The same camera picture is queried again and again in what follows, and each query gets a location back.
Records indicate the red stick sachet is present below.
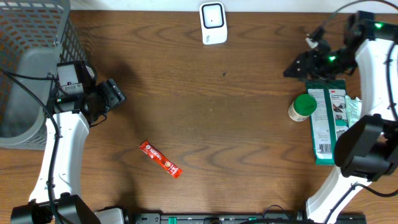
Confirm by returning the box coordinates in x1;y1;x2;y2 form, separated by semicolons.
139;141;183;179

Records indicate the green-lid jar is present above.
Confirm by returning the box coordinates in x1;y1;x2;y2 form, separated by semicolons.
287;94;317;122

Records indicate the green 3M package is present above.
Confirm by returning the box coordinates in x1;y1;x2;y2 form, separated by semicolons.
306;80;348;166

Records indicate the grey plastic mesh basket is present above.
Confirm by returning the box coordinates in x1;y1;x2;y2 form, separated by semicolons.
1;0;86;150

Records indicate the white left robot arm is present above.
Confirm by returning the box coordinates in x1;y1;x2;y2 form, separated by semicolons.
11;110;131;223

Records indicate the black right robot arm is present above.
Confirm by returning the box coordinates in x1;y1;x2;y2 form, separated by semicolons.
284;11;397;223

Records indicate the white barcode scanner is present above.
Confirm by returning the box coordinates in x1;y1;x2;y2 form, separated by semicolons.
199;1;228;45

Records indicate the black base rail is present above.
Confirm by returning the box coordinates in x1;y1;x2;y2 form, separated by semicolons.
93;212;368;224

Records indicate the light green crinkled pouch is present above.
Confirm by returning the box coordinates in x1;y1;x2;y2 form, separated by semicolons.
345;95;362;128

